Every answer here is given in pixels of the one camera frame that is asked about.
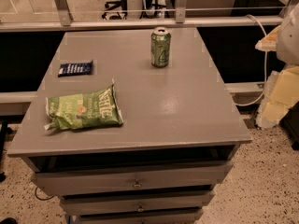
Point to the green soda can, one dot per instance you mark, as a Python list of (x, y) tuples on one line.
[(160, 47)]

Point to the black office chair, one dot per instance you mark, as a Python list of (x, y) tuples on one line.
[(115, 10)]

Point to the dark blue snack packet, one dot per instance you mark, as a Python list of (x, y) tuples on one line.
[(75, 69)]

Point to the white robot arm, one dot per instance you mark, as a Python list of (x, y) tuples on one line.
[(288, 38)]

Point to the grey drawer cabinet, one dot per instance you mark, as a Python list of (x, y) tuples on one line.
[(180, 131)]

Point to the green jalapeno chip bag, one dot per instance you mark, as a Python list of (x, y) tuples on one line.
[(84, 110)]

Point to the metal railing frame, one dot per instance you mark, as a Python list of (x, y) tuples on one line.
[(72, 15)]

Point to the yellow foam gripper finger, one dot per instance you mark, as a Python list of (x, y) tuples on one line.
[(269, 42), (281, 93)]

